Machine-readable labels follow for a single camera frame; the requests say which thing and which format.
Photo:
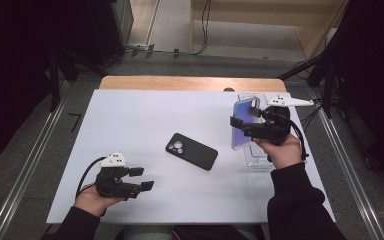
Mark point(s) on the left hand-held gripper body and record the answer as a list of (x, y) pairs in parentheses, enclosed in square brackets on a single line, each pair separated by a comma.
[(111, 183)]

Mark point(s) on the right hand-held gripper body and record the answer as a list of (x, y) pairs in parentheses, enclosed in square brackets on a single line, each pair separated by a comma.
[(273, 128)]

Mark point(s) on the clear blue phone case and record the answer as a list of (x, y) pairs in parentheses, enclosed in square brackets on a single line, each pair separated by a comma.
[(238, 140)]

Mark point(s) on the clear plastic tray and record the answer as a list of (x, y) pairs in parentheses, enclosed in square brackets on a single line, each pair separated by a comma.
[(256, 160)]

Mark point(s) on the black phone case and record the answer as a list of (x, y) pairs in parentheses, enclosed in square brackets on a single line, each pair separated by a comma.
[(196, 155)]

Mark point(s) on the person's left hand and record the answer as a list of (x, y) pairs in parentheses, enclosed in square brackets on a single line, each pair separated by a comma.
[(93, 203)]

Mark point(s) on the person's right hand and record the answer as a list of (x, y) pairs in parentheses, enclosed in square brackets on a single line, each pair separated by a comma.
[(285, 153)]

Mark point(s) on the dark round table grommet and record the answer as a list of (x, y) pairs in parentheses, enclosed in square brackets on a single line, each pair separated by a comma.
[(229, 89)]

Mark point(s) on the white table board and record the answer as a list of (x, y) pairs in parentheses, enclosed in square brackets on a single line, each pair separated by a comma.
[(180, 200)]

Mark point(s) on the black metal stand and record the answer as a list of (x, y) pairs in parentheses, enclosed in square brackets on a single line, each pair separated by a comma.
[(328, 90)]

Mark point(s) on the wooden table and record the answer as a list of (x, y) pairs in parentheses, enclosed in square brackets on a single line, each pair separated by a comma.
[(180, 83)]

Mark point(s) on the light wooden shelf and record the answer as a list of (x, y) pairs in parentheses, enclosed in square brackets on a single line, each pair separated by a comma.
[(246, 13)]

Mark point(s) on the black curtain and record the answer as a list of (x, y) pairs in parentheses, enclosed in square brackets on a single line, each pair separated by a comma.
[(13, 66), (373, 66)]

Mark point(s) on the aluminium floor rail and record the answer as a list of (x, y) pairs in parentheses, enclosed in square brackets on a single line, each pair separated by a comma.
[(23, 176), (350, 173)]

